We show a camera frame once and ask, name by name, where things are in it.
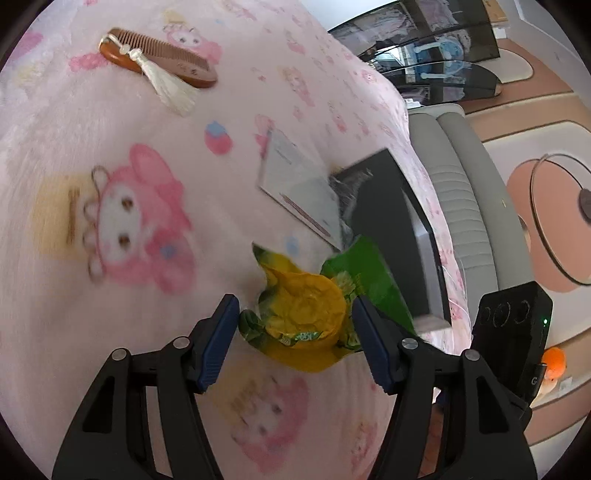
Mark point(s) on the green yellow corn snack packet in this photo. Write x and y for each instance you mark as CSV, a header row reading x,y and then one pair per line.
x,y
304,321

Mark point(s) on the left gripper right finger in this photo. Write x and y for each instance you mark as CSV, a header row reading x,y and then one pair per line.
x,y
484,423

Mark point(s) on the brown wooden comb with tassel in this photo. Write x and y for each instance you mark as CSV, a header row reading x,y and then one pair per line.
x,y
174,73

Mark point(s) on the pink cartoon print blanket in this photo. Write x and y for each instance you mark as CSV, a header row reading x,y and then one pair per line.
x,y
123,223

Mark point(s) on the black glass tv stand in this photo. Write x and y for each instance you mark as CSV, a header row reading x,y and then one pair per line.
x,y
431,51

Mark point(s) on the black storage box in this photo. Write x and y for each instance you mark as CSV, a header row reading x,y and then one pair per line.
x,y
377,202

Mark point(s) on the black tracking camera left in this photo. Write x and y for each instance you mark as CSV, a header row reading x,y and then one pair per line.
x,y
510,332

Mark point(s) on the white paper card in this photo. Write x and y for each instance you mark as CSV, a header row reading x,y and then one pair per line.
x,y
301,187

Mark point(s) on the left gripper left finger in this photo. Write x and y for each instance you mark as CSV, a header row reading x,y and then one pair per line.
x,y
109,438

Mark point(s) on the grey padded sofa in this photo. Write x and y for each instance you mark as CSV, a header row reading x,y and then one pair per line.
x,y
487,237

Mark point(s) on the round wire side table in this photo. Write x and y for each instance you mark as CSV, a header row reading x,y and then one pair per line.
x,y
546,195

